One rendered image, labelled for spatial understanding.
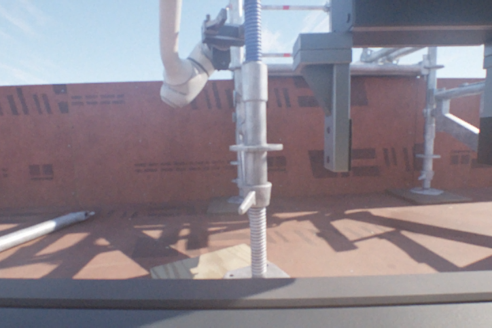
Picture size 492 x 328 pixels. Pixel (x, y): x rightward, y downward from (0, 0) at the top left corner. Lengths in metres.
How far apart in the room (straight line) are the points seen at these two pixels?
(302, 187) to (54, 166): 1.46
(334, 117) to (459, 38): 0.12
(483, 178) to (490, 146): 1.96
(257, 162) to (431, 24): 0.42
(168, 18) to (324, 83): 0.63
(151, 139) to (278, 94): 0.78
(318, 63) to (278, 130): 1.33
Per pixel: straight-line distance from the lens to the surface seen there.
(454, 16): 0.24
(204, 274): 0.74
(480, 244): 1.17
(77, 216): 1.39
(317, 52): 0.21
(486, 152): 0.29
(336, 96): 0.20
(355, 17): 0.21
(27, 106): 1.89
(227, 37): 0.81
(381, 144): 1.76
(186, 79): 0.87
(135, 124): 1.59
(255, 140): 0.57
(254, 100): 0.57
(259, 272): 0.66
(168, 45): 0.81
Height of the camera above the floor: 0.39
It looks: 7 degrees down
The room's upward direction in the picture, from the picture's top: 2 degrees counter-clockwise
